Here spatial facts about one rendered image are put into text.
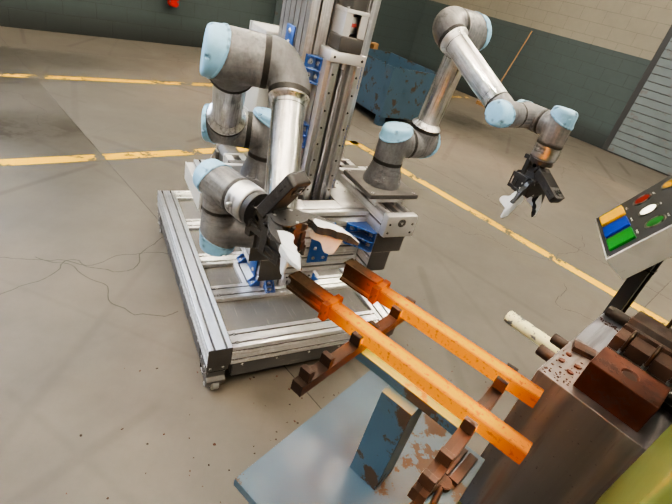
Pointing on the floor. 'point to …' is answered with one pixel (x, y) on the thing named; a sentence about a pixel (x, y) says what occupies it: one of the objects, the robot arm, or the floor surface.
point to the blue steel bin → (393, 86)
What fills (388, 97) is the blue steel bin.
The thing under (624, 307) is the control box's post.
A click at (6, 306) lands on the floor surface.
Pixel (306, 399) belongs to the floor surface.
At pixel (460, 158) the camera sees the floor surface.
